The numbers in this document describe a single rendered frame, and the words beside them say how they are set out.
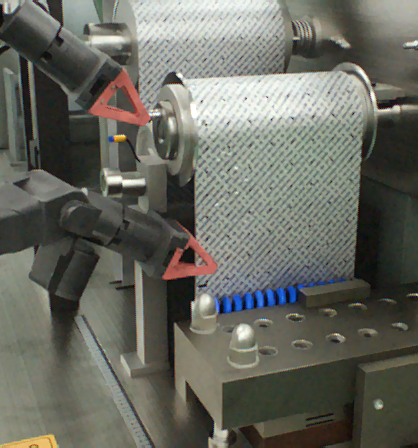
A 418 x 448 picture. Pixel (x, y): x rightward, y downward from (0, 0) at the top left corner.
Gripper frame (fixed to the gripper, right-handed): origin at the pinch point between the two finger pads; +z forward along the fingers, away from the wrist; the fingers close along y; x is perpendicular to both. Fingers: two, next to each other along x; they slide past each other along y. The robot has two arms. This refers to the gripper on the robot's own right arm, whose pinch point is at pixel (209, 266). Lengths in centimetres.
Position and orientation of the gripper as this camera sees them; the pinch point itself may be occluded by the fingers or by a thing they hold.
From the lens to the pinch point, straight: 102.3
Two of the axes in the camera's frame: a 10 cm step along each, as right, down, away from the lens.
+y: 3.6, 3.0, -8.8
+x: 4.6, -8.8, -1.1
